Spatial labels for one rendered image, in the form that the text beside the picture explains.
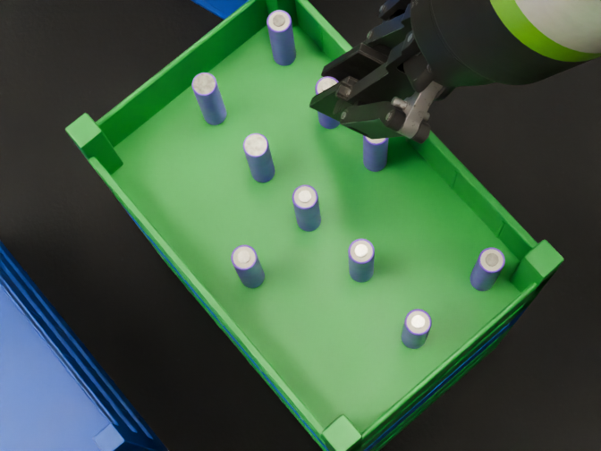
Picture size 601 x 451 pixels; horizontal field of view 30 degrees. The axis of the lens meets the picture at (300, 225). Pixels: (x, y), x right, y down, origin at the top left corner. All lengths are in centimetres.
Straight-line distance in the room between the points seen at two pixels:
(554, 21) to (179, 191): 42
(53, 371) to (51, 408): 3
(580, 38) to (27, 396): 65
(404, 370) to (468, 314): 6
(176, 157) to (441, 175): 20
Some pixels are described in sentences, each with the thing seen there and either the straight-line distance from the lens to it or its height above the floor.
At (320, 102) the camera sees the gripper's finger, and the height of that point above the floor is 40.
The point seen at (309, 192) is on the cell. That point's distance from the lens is 79.
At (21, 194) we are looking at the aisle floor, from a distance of 124.
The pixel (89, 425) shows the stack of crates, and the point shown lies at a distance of 101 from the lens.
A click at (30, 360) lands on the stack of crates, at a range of 103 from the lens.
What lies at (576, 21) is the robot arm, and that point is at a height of 69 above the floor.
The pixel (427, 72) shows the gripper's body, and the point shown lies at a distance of 64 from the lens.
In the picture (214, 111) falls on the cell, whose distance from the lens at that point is 85.
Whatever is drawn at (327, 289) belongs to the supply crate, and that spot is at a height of 32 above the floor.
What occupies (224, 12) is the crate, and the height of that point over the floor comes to 0.
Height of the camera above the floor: 114
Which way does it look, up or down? 75 degrees down
